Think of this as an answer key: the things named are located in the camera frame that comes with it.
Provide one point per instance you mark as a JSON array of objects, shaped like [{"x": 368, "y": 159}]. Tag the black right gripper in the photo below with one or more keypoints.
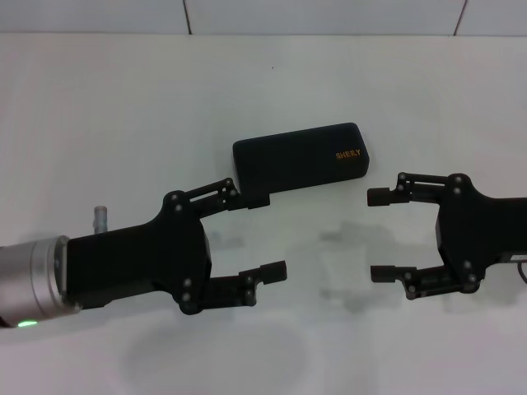
[{"x": 481, "y": 234}]

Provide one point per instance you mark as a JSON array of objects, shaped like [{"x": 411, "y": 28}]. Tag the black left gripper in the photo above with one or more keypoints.
[{"x": 144, "y": 259}]

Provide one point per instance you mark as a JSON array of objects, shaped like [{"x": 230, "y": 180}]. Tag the black glasses case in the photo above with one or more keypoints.
[{"x": 296, "y": 160}]

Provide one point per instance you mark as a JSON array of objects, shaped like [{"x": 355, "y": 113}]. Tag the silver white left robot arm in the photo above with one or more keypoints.
[{"x": 37, "y": 280}]

